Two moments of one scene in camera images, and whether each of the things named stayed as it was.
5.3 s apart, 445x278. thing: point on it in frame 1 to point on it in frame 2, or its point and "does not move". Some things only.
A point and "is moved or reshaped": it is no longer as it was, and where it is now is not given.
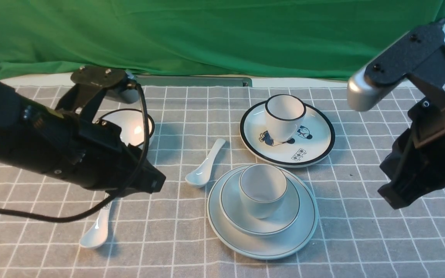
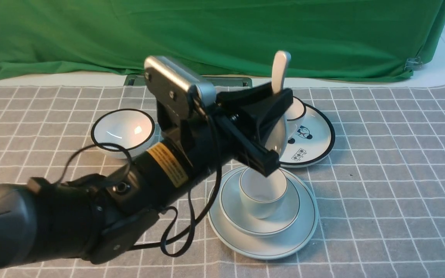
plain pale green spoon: (199, 177) is moved or reshaped
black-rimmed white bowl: (130, 122) does not move
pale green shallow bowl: (231, 204) does not move
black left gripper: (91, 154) to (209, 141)
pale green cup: (262, 188) does not move
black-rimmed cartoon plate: (313, 140) does not move
